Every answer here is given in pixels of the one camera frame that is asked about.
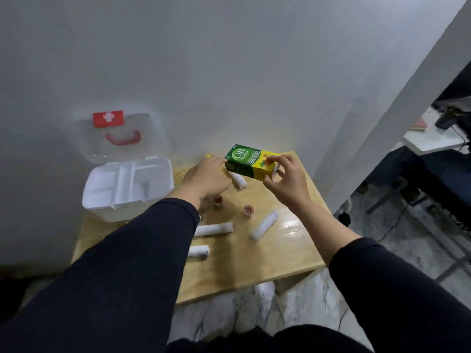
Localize medium white gauze roll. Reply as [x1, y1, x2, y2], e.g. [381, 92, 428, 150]
[194, 222, 235, 238]
[250, 211, 279, 242]

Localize person's right hand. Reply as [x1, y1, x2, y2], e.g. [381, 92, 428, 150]
[263, 154, 314, 214]

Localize green yellow medicine box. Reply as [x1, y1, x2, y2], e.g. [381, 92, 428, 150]
[224, 144, 281, 182]

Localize long white gauze roll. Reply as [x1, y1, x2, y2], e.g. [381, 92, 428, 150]
[230, 172, 248, 191]

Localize black object on desk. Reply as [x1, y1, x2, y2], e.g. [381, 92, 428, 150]
[435, 106, 465, 130]

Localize dark chair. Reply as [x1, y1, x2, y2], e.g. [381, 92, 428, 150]
[364, 145, 471, 232]

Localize person's dark clothing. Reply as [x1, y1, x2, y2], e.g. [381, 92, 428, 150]
[167, 324, 374, 353]

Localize white desk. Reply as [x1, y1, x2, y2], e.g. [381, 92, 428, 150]
[403, 106, 470, 156]

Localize wooden table leg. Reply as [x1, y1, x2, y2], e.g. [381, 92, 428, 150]
[274, 270, 314, 295]

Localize white first aid box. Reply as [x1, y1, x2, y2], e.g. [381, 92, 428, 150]
[64, 106, 176, 223]

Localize person's left hand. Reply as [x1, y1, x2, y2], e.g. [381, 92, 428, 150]
[167, 156, 233, 210]

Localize person's left forearm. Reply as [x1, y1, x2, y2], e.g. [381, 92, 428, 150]
[0, 193, 202, 353]

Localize wooden table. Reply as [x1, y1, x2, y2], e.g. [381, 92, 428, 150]
[70, 151, 331, 305]

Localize black floor cable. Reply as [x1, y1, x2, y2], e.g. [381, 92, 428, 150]
[377, 202, 411, 242]

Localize person's right forearm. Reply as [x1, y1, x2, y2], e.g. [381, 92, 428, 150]
[292, 200, 471, 353]

